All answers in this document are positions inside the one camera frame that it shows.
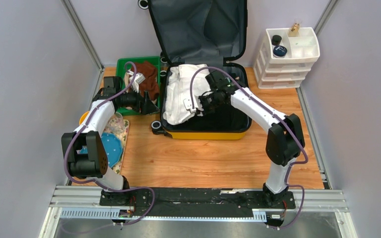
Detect blue round cream jar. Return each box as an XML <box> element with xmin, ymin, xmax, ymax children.
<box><xmin>272</xmin><ymin>45</ymin><xmax>288</xmax><ymax>58</ymax></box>

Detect blue polka dot plate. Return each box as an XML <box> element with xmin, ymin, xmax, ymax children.
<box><xmin>75</xmin><ymin>131</ymin><xmax>123</xmax><ymax>170</ymax></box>

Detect yellow bowl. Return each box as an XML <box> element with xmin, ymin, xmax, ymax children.
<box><xmin>79</xmin><ymin>111</ymin><xmax>89</xmax><ymax>125</ymax></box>

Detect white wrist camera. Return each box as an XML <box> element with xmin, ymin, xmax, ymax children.
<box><xmin>126</xmin><ymin>70</ymin><xmax>145</xmax><ymax>93</ymax></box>
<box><xmin>183</xmin><ymin>99</ymin><xmax>196</xmax><ymax>113</ymax></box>

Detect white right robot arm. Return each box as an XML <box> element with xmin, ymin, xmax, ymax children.
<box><xmin>197</xmin><ymin>70</ymin><xmax>305</xmax><ymax>208</ymax></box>

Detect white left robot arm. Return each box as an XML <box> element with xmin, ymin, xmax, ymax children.
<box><xmin>61</xmin><ymin>76</ymin><xmax>160</xmax><ymax>206</ymax></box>

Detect floral placemat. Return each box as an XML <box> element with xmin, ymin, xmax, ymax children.
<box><xmin>101</xmin><ymin>119</ymin><xmax>129</xmax><ymax>175</ymax></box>

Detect green plastic tray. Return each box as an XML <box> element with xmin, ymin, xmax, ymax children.
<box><xmin>116</xmin><ymin>56</ymin><xmax>162</xmax><ymax>116</ymax></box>

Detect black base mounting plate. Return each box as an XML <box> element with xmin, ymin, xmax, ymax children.
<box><xmin>99</xmin><ymin>187</ymin><xmax>296</xmax><ymax>226</ymax></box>

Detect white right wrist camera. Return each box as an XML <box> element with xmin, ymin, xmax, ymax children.
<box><xmin>183</xmin><ymin>99</ymin><xmax>196</xmax><ymax>113</ymax></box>

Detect brown towel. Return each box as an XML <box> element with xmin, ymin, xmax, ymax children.
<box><xmin>134</xmin><ymin>61</ymin><xmax>160</xmax><ymax>102</ymax></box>

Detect white plastic drawer organizer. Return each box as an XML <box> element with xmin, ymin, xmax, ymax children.
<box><xmin>253</xmin><ymin>27</ymin><xmax>320</xmax><ymax>89</ymax></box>

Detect white towel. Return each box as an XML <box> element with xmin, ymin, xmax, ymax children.
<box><xmin>163</xmin><ymin>64</ymin><xmax>210</xmax><ymax>125</ymax></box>

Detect frosted gold pump bottle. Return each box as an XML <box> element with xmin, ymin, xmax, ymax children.
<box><xmin>287</xmin><ymin>22</ymin><xmax>300</xmax><ymax>37</ymax></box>

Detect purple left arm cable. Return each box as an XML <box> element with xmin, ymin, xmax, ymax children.
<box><xmin>63</xmin><ymin>61</ymin><xmax>156</xmax><ymax>227</ymax></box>

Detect yellow Pikachu hard-shell suitcase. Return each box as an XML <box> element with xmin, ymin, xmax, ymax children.
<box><xmin>148</xmin><ymin>0</ymin><xmax>252</xmax><ymax>140</ymax></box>

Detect aluminium frame rail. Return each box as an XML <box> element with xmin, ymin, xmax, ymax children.
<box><xmin>39</xmin><ymin>186</ymin><xmax>357</xmax><ymax>238</ymax></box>

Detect clear plastic cup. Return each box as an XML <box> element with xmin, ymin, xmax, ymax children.
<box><xmin>108</xmin><ymin>112</ymin><xmax>126</xmax><ymax>134</ymax></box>

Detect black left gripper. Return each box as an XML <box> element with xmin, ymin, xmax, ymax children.
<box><xmin>118</xmin><ymin>85</ymin><xmax>160</xmax><ymax>116</ymax></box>

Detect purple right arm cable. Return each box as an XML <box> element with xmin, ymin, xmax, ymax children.
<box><xmin>189</xmin><ymin>66</ymin><xmax>310</xmax><ymax>230</ymax></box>

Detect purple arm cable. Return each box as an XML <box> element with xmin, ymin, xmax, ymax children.
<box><xmin>63</xmin><ymin>61</ymin><xmax>156</xmax><ymax>227</ymax></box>
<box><xmin>189</xmin><ymin>66</ymin><xmax>310</xmax><ymax>230</ymax></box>

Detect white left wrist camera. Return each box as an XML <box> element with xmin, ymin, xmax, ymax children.
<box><xmin>126</xmin><ymin>70</ymin><xmax>145</xmax><ymax>93</ymax></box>

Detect black garment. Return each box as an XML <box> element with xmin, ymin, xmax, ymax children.
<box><xmin>181</xmin><ymin>104</ymin><xmax>249</xmax><ymax>132</ymax></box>

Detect small black jar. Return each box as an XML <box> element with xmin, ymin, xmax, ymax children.
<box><xmin>271</xmin><ymin>35</ymin><xmax>282</xmax><ymax>46</ymax></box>

